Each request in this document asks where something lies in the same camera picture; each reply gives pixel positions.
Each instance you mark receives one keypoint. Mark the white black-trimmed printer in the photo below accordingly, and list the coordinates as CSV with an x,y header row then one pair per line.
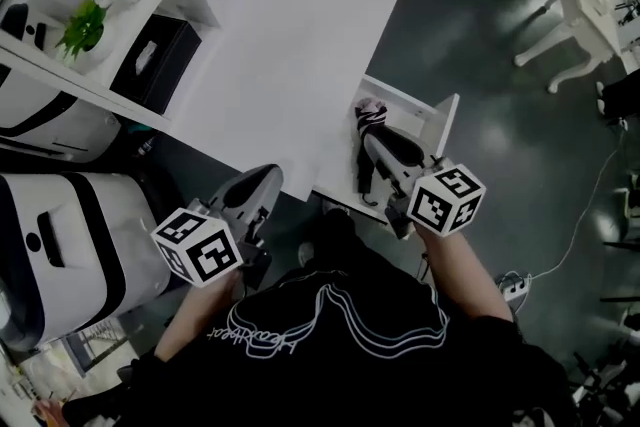
x,y
55,125

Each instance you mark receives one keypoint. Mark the person's shoe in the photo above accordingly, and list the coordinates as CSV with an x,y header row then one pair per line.
x,y
306,254

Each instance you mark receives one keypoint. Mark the person's left forearm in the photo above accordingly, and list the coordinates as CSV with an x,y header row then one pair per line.
x,y
192,315

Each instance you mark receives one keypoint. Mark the black striped folding umbrella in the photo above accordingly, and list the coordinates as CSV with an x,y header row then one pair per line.
x,y
369,115

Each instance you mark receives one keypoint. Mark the white power strip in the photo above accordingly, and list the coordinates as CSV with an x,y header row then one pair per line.
x,y
514,287

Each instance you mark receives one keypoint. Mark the white locker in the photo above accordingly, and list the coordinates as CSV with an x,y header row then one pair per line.
x,y
340,165

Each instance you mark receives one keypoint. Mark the large white black-striped appliance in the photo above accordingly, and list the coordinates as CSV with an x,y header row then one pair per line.
x,y
85,240

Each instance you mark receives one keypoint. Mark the black tissue box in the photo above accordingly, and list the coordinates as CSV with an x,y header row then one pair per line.
x,y
160,60

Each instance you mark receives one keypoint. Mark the person's black printed shirt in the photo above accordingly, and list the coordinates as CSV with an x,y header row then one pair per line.
x,y
350,355

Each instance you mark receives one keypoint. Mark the small white black device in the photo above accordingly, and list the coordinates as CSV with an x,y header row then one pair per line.
x,y
20,22

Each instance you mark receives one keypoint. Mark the person's right forearm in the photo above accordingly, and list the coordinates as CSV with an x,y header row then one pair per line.
x,y
462,270

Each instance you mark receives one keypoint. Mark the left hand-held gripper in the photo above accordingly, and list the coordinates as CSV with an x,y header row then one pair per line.
x,y
197,247

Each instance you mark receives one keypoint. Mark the white shelf unit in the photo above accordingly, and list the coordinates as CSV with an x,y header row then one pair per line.
x,y
115,30

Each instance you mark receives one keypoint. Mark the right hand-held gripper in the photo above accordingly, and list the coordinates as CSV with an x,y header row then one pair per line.
x,y
442,200

